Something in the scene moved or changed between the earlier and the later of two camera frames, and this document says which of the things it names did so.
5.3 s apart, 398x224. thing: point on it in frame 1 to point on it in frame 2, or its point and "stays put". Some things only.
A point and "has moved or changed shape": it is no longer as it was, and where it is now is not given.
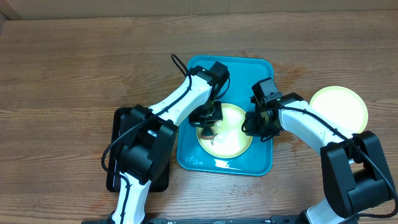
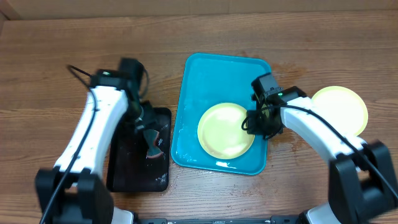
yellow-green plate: (342, 104) stays put
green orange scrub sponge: (207, 133) has moved or changed shape
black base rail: (277, 219) stays put
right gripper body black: (258, 126) stays put
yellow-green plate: (231, 141) stays put
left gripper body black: (207, 114) to (147, 117)
